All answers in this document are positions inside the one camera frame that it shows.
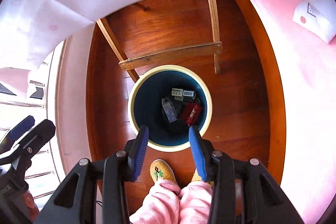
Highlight blue trash bin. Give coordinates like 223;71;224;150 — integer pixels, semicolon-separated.
127;65;213;152

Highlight pink pants legs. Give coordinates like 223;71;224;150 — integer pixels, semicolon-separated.
129;180;213;223

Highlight red wrapper in bin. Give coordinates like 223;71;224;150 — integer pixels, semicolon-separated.
179;102;202;127

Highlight grey box in bin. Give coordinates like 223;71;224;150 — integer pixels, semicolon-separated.
161;97;178;123

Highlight wooden stool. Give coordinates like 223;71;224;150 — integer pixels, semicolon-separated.
96;0;223;82

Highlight cartoon print bed sheet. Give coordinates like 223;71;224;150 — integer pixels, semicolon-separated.
1;0;335;223

